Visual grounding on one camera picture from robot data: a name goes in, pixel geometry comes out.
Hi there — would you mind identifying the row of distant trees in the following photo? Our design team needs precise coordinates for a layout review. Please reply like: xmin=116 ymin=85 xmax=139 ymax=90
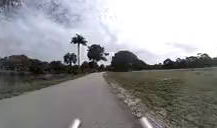
xmin=145 ymin=52 xmax=217 ymax=70

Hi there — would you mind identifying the short palm tree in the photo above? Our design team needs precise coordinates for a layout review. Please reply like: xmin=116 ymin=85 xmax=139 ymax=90
xmin=63 ymin=52 xmax=78 ymax=68

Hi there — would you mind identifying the dark tree line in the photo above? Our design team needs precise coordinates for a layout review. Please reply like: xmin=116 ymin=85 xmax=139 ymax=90
xmin=0 ymin=54 xmax=84 ymax=75

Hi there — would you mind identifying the round dark tree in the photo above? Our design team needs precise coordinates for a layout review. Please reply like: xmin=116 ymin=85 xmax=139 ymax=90
xmin=86 ymin=43 xmax=110 ymax=69

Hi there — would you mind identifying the grass verge by water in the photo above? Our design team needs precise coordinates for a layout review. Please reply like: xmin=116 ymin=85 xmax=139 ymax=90
xmin=0 ymin=73 xmax=92 ymax=102

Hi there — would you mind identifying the robot's own part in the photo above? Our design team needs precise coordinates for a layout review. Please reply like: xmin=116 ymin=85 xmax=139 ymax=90
xmin=139 ymin=116 xmax=154 ymax=128
xmin=69 ymin=118 xmax=82 ymax=128

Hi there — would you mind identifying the pale gravel strip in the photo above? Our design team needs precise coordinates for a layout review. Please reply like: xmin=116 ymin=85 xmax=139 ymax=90
xmin=102 ymin=73 xmax=170 ymax=128

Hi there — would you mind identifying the wide grass field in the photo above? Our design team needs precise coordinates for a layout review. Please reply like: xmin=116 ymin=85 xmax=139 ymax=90
xmin=104 ymin=67 xmax=217 ymax=128

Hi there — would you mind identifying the tall palm tree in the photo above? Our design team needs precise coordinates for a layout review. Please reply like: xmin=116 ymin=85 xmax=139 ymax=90
xmin=69 ymin=33 xmax=88 ymax=69

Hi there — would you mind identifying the pond water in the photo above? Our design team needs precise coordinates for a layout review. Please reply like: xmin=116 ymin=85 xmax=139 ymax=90
xmin=0 ymin=73 xmax=64 ymax=93

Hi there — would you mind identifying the broad dark tree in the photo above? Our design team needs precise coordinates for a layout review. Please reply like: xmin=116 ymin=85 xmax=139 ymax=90
xmin=110 ymin=50 xmax=149 ymax=72

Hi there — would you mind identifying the grey asphalt path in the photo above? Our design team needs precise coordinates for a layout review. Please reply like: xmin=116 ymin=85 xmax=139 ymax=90
xmin=0 ymin=71 xmax=144 ymax=128

